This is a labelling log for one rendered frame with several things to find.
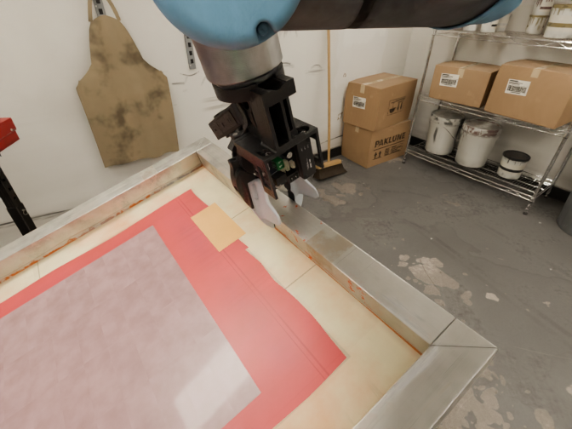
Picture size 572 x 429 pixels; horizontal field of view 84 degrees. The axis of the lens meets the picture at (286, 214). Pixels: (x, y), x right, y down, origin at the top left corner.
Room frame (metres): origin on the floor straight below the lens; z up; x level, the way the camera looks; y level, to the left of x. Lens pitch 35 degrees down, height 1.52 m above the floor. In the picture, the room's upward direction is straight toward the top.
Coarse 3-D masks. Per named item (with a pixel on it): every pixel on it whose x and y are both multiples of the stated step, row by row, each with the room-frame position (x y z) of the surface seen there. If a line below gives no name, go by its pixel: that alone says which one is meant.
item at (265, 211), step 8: (256, 176) 0.35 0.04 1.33; (248, 184) 0.34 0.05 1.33; (256, 184) 0.34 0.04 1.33; (256, 192) 0.34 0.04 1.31; (264, 192) 0.33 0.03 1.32; (256, 200) 0.34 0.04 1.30; (264, 200) 0.33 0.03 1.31; (256, 208) 0.34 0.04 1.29; (264, 208) 0.33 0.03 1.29; (272, 208) 0.32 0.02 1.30; (264, 216) 0.34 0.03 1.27; (272, 216) 0.32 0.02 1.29; (272, 224) 0.36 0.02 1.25; (280, 224) 0.31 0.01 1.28
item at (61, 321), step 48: (192, 192) 0.50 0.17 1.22; (144, 240) 0.40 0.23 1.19; (192, 240) 0.38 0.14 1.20; (48, 288) 0.33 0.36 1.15; (96, 288) 0.32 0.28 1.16; (144, 288) 0.30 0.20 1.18; (0, 336) 0.26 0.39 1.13; (48, 336) 0.25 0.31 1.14; (96, 336) 0.24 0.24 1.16; (0, 384) 0.19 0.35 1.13; (48, 384) 0.19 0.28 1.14
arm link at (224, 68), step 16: (208, 48) 0.29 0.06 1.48; (256, 48) 0.29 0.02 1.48; (272, 48) 0.31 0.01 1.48; (208, 64) 0.30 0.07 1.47; (224, 64) 0.29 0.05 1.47; (240, 64) 0.29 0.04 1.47; (256, 64) 0.29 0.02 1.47; (272, 64) 0.30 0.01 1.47; (208, 80) 0.31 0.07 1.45; (224, 80) 0.29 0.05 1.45; (240, 80) 0.29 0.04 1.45; (256, 80) 0.30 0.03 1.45
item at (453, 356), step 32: (192, 160) 0.56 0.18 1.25; (224, 160) 0.52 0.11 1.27; (128, 192) 0.49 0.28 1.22; (64, 224) 0.43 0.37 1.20; (96, 224) 0.45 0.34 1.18; (288, 224) 0.34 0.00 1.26; (320, 224) 0.33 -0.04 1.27; (0, 256) 0.38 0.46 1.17; (32, 256) 0.39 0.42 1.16; (320, 256) 0.28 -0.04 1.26; (352, 256) 0.27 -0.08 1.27; (352, 288) 0.24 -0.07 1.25; (384, 288) 0.22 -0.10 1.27; (384, 320) 0.21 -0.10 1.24; (416, 320) 0.18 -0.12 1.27; (448, 320) 0.18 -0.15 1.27; (448, 352) 0.15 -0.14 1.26; (480, 352) 0.15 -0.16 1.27; (416, 384) 0.13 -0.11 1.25; (448, 384) 0.13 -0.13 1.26; (384, 416) 0.11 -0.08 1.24; (416, 416) 0.11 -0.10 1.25
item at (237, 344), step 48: (192, 288) 0.29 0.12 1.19; (240, 288) 0.28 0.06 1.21; (144, 336) 0.23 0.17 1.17; (192, 336) 0.22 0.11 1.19; (240, 336) 0.21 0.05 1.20; (288, 336) 0.21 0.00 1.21; (96, 384) 0.18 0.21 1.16; (144, 384) 0.17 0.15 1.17; (192, 384) 0.17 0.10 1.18; (240, 384) 0.16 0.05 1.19; (288, 384) 0.16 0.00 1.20
